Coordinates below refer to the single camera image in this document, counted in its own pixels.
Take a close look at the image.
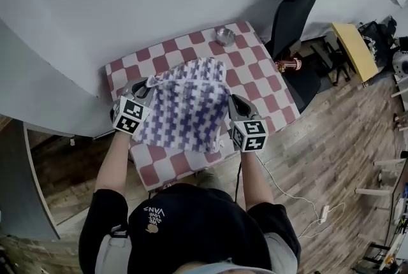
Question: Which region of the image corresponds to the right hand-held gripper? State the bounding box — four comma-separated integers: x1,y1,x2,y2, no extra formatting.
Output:
226,94,268,154

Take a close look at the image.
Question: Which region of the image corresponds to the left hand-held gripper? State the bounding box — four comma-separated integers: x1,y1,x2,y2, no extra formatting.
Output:
110,76,157,139

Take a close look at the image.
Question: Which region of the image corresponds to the purple and white checkered towel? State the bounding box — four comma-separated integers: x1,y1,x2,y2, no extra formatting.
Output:
132,56,231,154

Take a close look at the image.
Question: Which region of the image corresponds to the person's left forearm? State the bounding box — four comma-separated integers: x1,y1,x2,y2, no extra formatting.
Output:
94,130,133,201

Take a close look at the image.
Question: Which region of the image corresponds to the person's right forearm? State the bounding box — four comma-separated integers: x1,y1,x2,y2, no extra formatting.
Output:
239,149,275,213

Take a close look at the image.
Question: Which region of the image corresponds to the red and white checkered tablecloth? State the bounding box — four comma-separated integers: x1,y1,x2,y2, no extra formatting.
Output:
105,21,302,192

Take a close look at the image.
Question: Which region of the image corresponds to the round metal ashtray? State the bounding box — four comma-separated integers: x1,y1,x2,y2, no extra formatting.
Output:
215,27,237,47

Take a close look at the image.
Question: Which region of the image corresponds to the pink bottle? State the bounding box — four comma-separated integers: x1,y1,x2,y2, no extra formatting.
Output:
274,57,302,73

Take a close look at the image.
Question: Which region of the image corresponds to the black office chair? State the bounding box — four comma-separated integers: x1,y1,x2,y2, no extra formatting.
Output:
263,0,331,114

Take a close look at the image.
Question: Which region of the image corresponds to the person's black shirt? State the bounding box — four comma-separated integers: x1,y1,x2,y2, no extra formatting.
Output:
78,183,302,274

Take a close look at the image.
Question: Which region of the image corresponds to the yellow wooden side table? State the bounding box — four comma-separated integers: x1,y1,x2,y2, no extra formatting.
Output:
330,22,380,85

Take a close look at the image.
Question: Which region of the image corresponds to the white power strip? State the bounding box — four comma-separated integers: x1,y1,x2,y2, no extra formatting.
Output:
317,205,330,224

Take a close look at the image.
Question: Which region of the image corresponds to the black equipment pile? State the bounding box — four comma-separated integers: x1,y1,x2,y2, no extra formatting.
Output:
358,15,400,59

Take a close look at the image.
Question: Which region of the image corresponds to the white-legged table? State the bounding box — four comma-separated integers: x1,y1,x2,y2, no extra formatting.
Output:
354,156,408,254

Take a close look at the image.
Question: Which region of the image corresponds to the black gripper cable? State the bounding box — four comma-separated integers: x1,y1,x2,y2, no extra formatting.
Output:
233,160,244,204

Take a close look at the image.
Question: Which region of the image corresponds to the white power cable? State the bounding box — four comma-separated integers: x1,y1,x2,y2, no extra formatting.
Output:
254,154,347,239

